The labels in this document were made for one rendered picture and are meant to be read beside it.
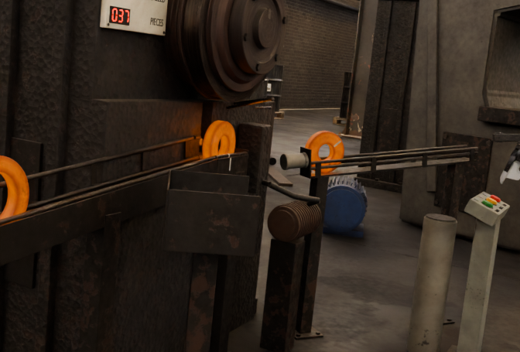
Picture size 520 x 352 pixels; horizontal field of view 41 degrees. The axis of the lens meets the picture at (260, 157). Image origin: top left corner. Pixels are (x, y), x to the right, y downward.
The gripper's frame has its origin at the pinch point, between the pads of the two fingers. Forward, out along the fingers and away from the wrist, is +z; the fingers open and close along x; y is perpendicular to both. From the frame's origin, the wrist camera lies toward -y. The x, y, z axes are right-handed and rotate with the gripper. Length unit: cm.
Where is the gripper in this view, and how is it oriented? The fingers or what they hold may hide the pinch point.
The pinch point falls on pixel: (501, 179)
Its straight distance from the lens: 252.5
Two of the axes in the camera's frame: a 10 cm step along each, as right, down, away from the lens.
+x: 4.7, -0.9, 8.8
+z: -3.8, 8.8, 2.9
